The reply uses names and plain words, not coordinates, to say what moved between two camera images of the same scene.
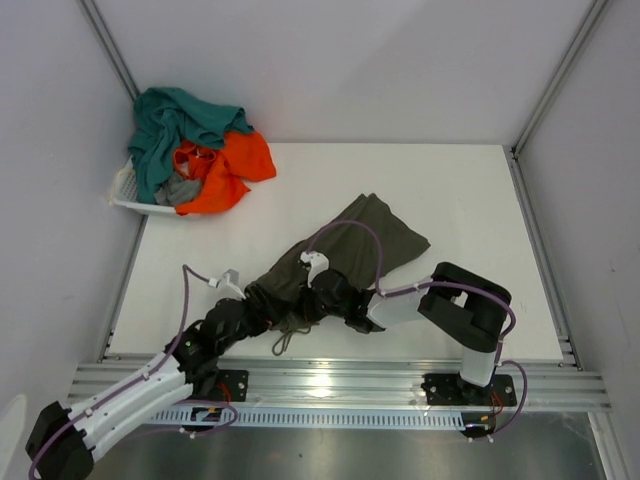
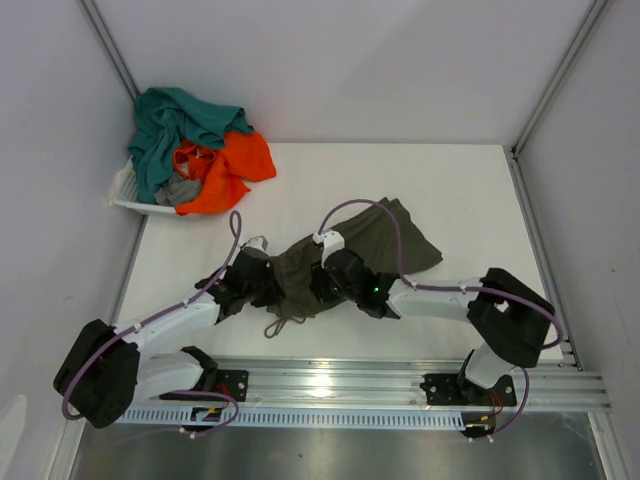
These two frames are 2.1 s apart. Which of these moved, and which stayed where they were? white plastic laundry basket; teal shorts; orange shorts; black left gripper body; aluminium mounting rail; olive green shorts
Moved: olive green shorts; black left gripper body
Stayed: teal shorts; white plastic laundry basket; aluminium mounting rail; orange shorts
